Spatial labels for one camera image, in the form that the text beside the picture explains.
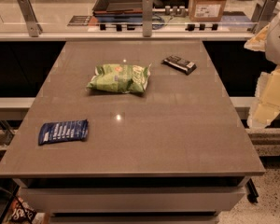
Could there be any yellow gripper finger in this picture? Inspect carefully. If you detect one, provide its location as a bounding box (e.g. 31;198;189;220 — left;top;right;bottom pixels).
247;66;280;129
244;25;269;52

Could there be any black rxbar chocolate bar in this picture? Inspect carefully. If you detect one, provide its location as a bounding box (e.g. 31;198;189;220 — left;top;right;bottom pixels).
162;55;197;76

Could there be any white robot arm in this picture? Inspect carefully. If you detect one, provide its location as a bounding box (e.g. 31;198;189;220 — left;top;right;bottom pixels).
244;11;280;129

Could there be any brown cardboard box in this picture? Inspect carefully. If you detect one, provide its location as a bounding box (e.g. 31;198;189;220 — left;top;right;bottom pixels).
189;0;227;21

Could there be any glass barrier panel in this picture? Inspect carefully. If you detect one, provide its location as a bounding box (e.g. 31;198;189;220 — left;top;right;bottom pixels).
0;0;280;35

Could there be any dark open tray box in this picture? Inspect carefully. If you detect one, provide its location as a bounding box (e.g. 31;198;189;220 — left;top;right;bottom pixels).
92;0;142;15

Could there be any green chip bag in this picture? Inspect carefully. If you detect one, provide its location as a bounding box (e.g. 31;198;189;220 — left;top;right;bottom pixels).
87;63;150;93

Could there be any blue snack bar wrapper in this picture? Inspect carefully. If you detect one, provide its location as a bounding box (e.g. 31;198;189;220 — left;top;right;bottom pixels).
38;119;89;146

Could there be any white drawer cabinet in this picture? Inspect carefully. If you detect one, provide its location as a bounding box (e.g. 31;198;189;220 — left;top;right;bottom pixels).
20;186;245;224

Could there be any red snack bag on floor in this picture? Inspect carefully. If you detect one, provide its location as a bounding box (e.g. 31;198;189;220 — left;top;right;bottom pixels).
4;199;46;224

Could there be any right metal glass bracket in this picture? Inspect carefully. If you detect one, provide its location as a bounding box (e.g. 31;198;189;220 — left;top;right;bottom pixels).
251;0;278;34

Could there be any metal glass bracket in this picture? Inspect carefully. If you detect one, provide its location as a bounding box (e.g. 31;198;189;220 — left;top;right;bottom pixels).
17;0;42;37
142;0;153;37
251;0;278;34

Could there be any middle metal glass bracket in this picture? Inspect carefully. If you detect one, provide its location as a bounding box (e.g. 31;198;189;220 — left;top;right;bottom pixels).
142;0;153;37

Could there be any left metal glass bracket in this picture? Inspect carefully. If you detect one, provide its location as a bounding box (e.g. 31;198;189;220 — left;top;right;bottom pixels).
17;0;42;37

